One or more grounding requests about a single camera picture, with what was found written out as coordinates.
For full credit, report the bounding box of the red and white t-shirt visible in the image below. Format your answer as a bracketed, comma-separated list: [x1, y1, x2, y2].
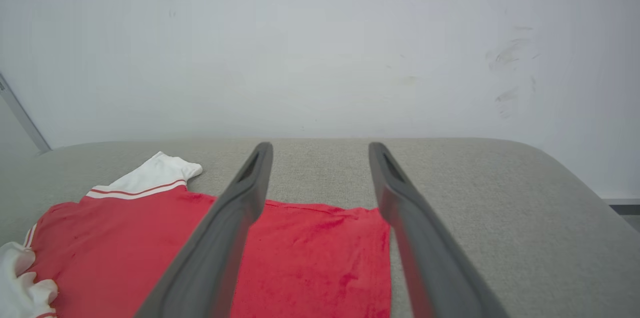
[0, 151, 392, 318]

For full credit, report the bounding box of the grey metal wall strip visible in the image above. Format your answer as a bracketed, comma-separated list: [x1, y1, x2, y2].
[0, 74, 52, 153]

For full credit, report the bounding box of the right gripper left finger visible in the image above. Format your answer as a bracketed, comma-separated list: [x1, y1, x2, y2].
[134, 142, 274, 318]

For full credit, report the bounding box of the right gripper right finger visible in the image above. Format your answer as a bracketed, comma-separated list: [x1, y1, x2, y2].
[368, 142, 511, 318]

